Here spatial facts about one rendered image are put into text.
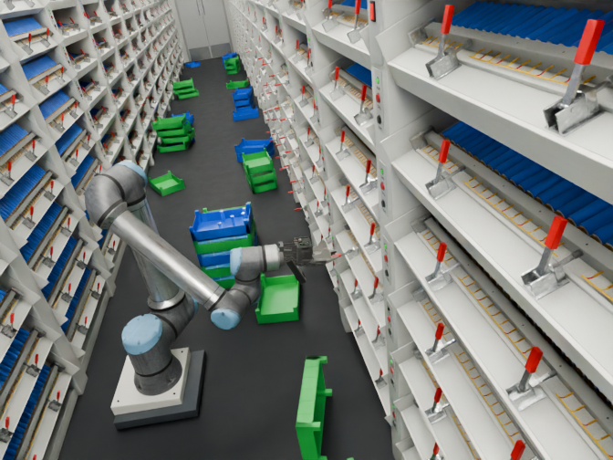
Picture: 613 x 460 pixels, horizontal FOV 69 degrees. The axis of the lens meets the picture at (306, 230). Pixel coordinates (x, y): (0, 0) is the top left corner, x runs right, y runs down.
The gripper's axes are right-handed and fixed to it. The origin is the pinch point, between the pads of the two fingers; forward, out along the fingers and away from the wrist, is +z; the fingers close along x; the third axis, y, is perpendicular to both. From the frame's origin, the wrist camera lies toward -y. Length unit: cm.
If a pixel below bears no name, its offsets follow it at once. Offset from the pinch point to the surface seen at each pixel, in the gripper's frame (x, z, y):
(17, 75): 90, -120, 51
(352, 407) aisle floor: -21, 3, -55
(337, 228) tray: 17.7, 5.5, 1.2
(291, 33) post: 88, 0, 66
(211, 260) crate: 73, -48, -42
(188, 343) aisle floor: 35, -61, -63
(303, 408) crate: -32, -17, -38
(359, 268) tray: -8.7, 7.1, -0.6
